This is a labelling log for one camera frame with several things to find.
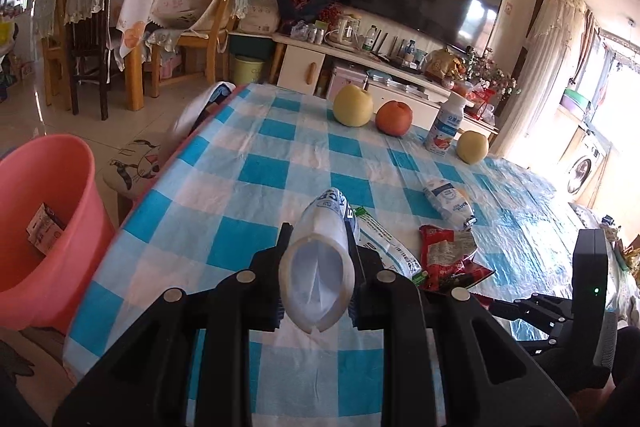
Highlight crushed white paper cup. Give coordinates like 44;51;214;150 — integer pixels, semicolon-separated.
279;187;359;334

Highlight red snack wrapper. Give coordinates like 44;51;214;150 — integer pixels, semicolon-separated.
419;225;495;293

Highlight pink plastic bucket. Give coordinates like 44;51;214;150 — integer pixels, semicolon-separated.
0;134;115;333

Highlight small white carton box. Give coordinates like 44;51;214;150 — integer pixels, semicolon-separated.
26;204;65;256

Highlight blue white checkered tablecloth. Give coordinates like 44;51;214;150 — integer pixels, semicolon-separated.
62;82;626;427

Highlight crumpled white milk pouch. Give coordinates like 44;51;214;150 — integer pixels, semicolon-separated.
423;179;476;231

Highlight cat print stool cushion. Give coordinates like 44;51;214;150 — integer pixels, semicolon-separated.
102;132;163;200

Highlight white yogurt drink bottle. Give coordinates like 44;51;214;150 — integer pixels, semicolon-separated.
424;92;466;156

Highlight white washing machine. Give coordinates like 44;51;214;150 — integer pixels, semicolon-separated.
560;129;611;208

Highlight right yellow pear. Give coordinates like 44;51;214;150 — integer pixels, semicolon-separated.
456;130;489;165

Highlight yellow pear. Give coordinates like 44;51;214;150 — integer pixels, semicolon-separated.
456;130;489;165
333;84;373;128

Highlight red apple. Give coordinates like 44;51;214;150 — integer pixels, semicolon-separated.
375;101;413;138

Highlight left yellow pear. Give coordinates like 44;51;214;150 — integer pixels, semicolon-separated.
333;84;373;128

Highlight green waste bin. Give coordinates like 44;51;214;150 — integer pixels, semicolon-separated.
232;55;264;86

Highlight pink storage box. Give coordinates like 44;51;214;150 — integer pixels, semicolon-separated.
326;65;368;102

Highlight white tv cabinet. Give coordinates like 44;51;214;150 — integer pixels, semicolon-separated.
271;31;501;141

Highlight light wooden chair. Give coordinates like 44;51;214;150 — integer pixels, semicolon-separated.
148;0;234;98

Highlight white electric kettle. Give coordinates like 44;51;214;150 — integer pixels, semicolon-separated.
326;13;360;48

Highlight cream lace curtain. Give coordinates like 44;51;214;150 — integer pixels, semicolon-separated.
490;0;586;162

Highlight dark wooden chair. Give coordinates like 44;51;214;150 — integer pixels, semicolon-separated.
64;0;110;120

